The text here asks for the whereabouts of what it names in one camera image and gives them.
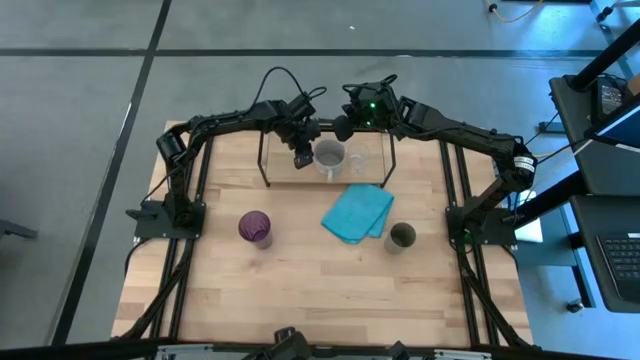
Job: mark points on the black diagonal pole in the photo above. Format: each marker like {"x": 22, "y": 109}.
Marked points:
{"x": 605, "y": 57}
{"x": 550, "y": 197}

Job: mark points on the olive green cup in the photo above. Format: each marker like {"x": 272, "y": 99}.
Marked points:
{"x": 402, "y": 235}

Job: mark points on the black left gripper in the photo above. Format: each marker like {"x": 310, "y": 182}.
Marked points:
{"x": 295, "y": 125}

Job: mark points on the black power adapter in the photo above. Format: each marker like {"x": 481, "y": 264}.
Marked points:
{"x": 610, "y": 97}

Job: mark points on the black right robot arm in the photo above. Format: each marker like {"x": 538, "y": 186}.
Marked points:
{"x": 465, "y": 135}

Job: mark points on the purple faceted plastic tumbler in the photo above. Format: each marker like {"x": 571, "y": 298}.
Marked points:
{"x": 254, "y": 225}

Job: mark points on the laptop with blue screen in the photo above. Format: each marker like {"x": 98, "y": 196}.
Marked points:
{"x": 622, "y": 127}

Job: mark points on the black table frame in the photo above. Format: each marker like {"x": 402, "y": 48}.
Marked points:
{"x": 468, "y": 300}

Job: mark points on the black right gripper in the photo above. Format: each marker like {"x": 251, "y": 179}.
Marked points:
{"x": 372, "y": 107}

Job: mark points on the teal cloth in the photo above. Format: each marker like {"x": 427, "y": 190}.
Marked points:
{"x": 357, "y": 210}

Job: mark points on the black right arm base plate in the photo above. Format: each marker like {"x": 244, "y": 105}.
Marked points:
{"x": 500, "y": 232}

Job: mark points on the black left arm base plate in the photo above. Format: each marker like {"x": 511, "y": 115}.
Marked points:
{"x": 150, "y": 227}

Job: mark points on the black caster wheel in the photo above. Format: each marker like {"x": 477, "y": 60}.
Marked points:
{"x": 575, "y": 306}

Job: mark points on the black keyboard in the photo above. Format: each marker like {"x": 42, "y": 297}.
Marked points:
{"x": 625, "y": 265}

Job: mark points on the grey patterned ceramic mug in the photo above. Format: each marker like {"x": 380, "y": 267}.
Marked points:
{"x": 330, "y": 156}

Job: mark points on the clear glass cup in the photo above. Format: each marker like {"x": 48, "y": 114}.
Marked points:
{"x": 359, "y": 162}

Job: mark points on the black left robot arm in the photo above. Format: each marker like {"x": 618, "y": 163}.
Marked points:
{"x": 225, "y": 120}

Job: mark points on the black desk with keyboard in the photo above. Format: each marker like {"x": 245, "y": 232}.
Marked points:
{"x": 585, "y": 250}

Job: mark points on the grey furniture leg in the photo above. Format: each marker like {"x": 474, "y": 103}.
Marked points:
{"x": 15, "y": 229}

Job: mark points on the black overhead frame bar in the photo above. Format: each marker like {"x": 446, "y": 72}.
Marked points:
{"x": 75, "y": 350}

